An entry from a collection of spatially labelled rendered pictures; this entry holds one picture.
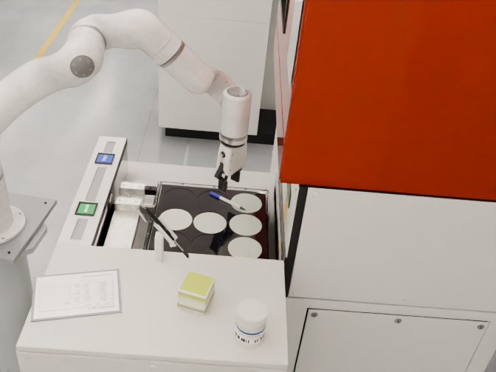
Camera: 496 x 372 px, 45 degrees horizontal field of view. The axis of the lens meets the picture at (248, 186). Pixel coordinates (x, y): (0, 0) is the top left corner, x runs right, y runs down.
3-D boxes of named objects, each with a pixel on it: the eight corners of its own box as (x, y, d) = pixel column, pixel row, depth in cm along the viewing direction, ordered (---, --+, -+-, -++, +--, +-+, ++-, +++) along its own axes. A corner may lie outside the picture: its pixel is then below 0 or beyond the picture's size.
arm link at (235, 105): (218, 122, 181) (221, 138, 174) (221, 82, 173) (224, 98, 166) (245, 122, 182) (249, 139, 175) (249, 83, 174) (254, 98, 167)
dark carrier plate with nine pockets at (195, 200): (265, 193, 200) (266, 192, 200) (266, 266, 173) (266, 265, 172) (162, 185, 199) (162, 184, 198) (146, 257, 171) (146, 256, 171)
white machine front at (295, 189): (280, 144, 239) (293, 50, 215) (287, 297, 174) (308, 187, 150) (271, 143, 239) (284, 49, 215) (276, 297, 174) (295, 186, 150)
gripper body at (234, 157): (233, 148, 174) (230, 179, 181) (253, 135, 181) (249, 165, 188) (212, 139, 177) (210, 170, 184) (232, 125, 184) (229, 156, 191)
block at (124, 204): (141, 205, 192) (141, 198, 190) (139, 212, 189) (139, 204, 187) (116, 203, 192) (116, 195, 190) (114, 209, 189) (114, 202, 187)
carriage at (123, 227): (145, 195, 201) (145, 188, 199) (126, 274, 171) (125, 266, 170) (122, 193, 200) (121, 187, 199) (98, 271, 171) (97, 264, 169)
